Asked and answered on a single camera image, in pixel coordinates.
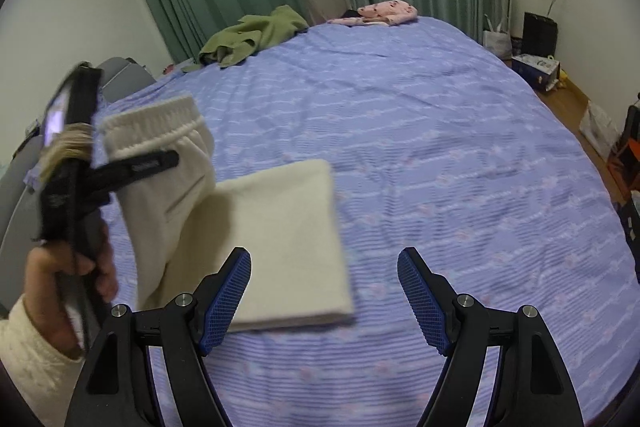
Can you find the cream white pants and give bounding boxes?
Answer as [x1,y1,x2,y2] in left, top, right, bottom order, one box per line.
[100,95,355,331]

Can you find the person's left hand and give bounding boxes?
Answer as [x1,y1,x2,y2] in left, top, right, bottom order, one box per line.
[23,222,118,359]

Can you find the grey padded headboard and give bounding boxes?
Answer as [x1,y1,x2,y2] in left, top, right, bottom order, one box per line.
[1,63,179,321]

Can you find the cream knit left sleeve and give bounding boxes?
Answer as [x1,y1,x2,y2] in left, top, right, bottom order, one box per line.
[1,297,84,426]

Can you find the olive green garment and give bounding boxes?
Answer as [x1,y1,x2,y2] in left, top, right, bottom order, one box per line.
[184,4,309,72]

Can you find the purple patterned bed sheet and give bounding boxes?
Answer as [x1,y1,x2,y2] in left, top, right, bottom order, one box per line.
[99,17,639,426]

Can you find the blue printed box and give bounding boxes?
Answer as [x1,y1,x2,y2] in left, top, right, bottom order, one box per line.
[511,54,560,92]

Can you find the pink patterned garment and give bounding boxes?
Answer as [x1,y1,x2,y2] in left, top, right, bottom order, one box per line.
[328,0,419,27]

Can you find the white shopping bag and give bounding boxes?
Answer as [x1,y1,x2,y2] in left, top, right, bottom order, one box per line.
[482,14,513,60]

